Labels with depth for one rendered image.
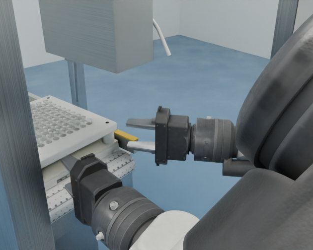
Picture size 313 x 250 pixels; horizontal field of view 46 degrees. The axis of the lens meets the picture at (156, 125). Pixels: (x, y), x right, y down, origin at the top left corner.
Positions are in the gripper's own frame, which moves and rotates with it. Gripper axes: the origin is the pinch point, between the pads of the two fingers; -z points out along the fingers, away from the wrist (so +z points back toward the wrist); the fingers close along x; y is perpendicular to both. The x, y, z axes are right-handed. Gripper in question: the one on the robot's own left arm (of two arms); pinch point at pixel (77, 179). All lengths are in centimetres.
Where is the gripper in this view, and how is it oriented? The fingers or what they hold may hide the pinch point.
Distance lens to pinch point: 64.1
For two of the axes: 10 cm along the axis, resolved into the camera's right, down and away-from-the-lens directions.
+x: -0.1, 8.8, 4.7
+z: 6.7, 3.5, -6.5
